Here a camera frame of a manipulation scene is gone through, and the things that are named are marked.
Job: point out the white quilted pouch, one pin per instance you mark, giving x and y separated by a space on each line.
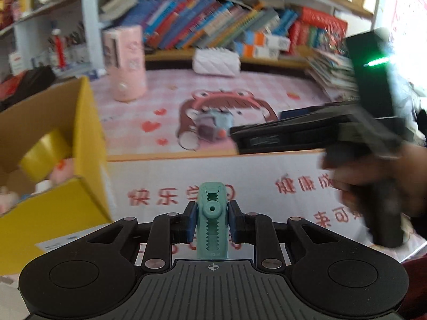
216 62

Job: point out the person's right hand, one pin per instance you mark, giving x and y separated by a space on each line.
408 170

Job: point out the orange white box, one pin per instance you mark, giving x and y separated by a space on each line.
268 40
257 52

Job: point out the grey purple keychain toy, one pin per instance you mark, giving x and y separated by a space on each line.
208 126

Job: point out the orange white box lower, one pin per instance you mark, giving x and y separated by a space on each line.
257 52

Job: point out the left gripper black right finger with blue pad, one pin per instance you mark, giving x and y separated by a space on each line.
257 230

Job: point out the orange white box upper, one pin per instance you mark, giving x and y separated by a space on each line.
268 40

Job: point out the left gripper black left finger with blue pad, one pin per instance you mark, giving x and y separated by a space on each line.
167 230

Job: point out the stack of papers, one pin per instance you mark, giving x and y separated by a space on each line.
334 74

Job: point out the teal crocodile toy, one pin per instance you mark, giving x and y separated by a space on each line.
212 224

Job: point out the white pen holder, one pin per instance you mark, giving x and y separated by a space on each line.
73 56

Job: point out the yellow tape roll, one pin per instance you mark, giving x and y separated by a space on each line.
37 163

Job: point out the red boxed book set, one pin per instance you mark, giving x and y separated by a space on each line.
314 29

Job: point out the pink cylindrical canister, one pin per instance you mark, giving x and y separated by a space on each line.
125 62

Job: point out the pink checkered cartoon tablecloth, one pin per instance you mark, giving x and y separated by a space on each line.
149 173

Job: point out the row of leaning books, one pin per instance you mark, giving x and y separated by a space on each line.
185 24

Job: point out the yellow cardboard box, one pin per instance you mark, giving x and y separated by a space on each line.
75 205

